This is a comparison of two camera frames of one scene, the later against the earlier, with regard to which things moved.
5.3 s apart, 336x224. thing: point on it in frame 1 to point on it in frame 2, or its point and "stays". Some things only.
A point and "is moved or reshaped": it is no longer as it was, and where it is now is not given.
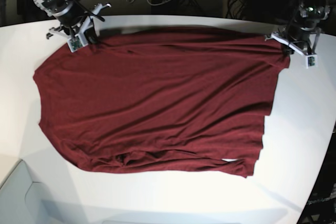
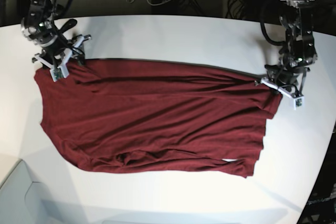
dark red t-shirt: (161, 99) is moved or reshaped
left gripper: (79, 35) to (58, 63)
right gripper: (302, 39) to (289, 83)
